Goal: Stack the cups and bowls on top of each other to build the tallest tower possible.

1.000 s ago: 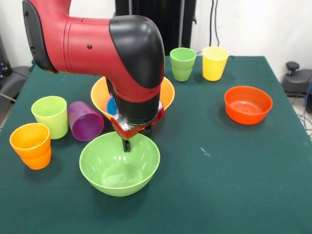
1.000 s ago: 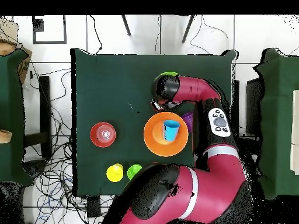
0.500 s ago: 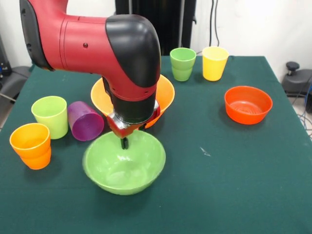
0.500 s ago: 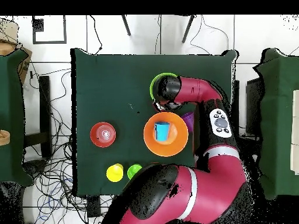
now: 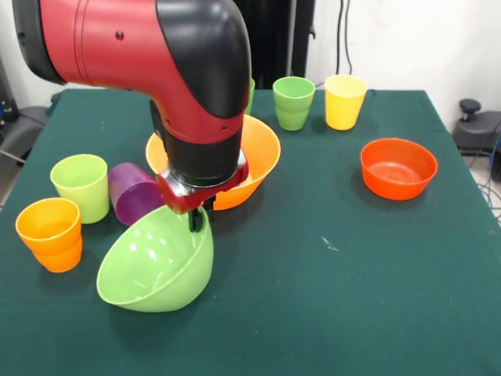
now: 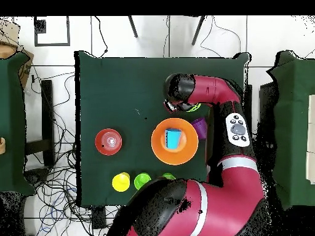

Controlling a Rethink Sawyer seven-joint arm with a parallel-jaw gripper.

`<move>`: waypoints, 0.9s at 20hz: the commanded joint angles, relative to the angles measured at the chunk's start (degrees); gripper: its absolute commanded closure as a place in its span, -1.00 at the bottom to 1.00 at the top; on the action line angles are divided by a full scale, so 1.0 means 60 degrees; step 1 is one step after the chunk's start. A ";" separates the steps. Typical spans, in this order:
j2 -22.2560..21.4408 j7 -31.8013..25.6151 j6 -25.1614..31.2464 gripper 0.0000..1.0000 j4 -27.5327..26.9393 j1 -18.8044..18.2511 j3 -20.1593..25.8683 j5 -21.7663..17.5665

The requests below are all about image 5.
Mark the orange cup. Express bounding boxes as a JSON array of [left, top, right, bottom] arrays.
[[31, 234, 84, 273], [15, 197, 83, 255]]

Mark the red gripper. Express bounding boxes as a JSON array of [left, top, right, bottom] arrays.
[[156, 161, 251, 234]]

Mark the lime green cup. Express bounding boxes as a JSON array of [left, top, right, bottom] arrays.
[[49, 153, 110, 225]]

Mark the purple cup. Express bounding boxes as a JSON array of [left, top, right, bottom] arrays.
[[108, 162, 166, 227]]

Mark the black equipment box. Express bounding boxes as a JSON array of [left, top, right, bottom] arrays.
[[0, 52, 20, 127]]

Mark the large orange bowl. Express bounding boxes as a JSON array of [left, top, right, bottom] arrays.
[[145, 115, 282, 212]]

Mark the large green bowl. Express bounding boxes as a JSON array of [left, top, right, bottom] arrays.
[[96, 204, 214, 313]]

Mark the yellow cup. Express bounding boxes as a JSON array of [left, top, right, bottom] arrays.
[[324, 74, 369, 132]]

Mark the tangle of floor cables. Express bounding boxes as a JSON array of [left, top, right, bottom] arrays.
[[467, 132, 501, 228]]

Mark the red bowl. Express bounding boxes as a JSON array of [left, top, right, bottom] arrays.
[[360, 137, 438, 201]]

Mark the dark green tablecloth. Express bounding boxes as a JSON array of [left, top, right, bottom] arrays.
[[0, 88, 501, 376]]

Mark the grey black device base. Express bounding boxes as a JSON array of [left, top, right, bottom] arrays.
[[0, 105, 54, 165], [452, 97, 501, 157]]

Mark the black wall cable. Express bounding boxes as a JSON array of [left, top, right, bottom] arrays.
[[336, 0, 355, 78]]

